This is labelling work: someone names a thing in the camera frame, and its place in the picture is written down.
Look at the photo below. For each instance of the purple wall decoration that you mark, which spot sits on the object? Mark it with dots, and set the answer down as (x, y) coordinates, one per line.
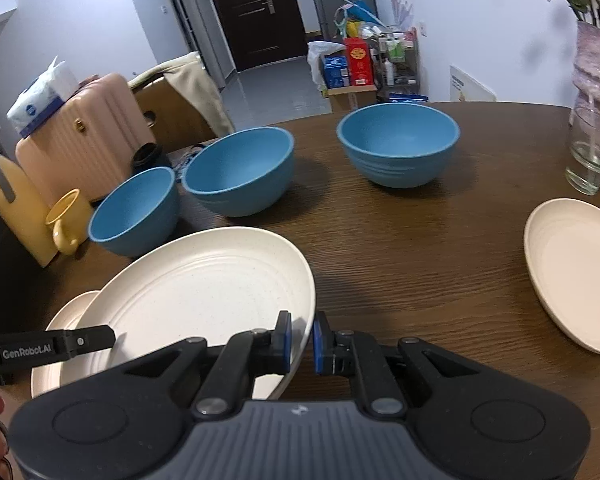
(400, 5)

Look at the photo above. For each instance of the beige cloth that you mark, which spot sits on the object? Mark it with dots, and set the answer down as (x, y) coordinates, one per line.
(200, 85)

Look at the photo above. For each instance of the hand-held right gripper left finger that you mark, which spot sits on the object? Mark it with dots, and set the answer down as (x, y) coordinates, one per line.
(283, 342)

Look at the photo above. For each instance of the dark brown door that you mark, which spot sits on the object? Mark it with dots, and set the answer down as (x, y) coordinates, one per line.
(260, 15)

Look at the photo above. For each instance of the white tissue pack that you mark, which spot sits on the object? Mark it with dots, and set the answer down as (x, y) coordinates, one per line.
(40, 95)

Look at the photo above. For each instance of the white plastic bag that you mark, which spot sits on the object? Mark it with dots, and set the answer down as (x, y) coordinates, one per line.
(320, 52)

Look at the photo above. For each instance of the pile of bags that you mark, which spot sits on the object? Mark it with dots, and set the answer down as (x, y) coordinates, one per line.
(360, 12)

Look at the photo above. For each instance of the clear drinking glass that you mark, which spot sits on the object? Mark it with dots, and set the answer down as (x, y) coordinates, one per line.
(587, 160)

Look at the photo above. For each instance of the yellow thermos jug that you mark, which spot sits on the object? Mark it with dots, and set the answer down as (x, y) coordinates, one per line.
(17, 210)

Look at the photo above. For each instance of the metal storage rack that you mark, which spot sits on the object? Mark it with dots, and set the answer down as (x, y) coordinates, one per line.
(397, 60)

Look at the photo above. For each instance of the cardboard box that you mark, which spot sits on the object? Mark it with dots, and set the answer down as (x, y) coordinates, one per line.
(352, 97)

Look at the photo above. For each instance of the red box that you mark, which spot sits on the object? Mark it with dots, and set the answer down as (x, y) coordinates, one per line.
(359, 60)

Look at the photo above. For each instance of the blue packet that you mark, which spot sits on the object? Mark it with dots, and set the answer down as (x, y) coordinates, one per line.
(410, 98)

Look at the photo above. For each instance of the large cream plate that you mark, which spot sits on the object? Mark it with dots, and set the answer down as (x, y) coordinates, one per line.
(195, 290)

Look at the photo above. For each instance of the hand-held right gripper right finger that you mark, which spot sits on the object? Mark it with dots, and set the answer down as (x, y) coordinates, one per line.
(321, 345)

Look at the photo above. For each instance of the clear stirring rod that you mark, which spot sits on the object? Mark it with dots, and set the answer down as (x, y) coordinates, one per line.
(591, 130)

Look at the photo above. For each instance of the small blue bowl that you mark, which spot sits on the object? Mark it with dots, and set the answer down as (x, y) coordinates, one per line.
(130, 210)

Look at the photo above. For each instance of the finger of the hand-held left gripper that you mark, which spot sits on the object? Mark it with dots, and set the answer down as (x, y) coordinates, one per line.
(92, 340)

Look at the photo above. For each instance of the pink suitcase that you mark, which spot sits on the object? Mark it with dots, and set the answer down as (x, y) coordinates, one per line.
(95, 135)

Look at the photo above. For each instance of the yellow mug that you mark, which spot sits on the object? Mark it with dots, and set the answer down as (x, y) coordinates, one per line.
(75, 220)

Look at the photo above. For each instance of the blue box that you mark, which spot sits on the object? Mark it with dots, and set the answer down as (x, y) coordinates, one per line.
(335, 72)

